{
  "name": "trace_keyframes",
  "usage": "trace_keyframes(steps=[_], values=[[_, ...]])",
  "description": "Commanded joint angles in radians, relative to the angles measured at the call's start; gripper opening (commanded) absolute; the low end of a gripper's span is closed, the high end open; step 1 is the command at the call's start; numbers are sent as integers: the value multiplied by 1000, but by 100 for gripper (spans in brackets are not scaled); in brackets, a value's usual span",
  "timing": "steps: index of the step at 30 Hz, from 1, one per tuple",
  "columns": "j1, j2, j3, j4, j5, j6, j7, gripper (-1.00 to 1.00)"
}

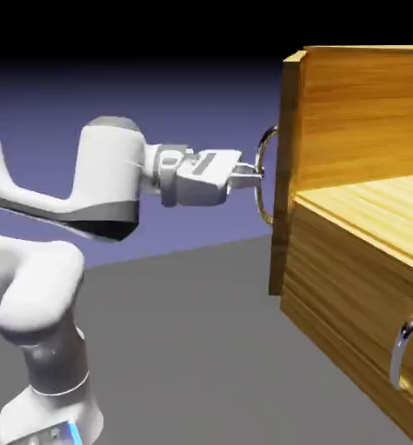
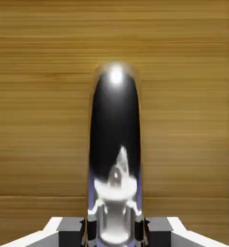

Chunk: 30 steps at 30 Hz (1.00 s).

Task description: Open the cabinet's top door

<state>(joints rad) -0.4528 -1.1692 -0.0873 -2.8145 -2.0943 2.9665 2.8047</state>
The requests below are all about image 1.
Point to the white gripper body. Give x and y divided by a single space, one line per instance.
206 180

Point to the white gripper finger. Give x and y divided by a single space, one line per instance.
245 181
246 168

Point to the light wood cabinet door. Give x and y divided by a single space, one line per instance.
289 139

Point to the light wood drawer front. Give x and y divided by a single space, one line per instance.
334 295

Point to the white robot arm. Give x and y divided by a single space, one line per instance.
101 167

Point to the light wood cabinet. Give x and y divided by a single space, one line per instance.
366 215

